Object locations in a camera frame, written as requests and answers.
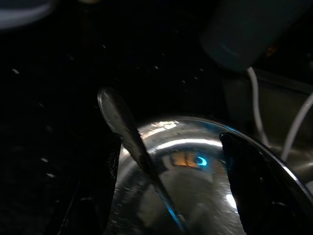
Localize steel sink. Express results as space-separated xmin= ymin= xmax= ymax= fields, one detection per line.
xmin=222 ymin=68 xmax=313 ymax=189

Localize white plate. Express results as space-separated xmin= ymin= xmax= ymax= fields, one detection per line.
xmin=0 ymin=0 xmax=57 ymax=30

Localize steel bowl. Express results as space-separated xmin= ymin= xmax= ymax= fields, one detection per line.
xmin=104 ymin=116 xmax=313 ymax=235

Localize white cable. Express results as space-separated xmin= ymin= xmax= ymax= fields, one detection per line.
xmin=280 ymin=92 xmax=313 ymax=161
xmin=246 ymin=66 xmax=270 ymax=147

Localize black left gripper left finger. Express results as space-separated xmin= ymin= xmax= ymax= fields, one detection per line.
xmin=57 ymin=133 xmax=123 ymax=235

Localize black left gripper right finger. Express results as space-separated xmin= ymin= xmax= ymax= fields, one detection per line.
xmin=219 ymin=131 xmax=313 ymax=235

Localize teal cylindrical bottle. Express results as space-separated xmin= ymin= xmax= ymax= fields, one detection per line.
xmin=199 ymin=0 xmax=313 ymax=72

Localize steel spoon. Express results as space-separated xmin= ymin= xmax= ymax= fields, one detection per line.
xmin=97 ymin=86 xmax=190 ymax=235

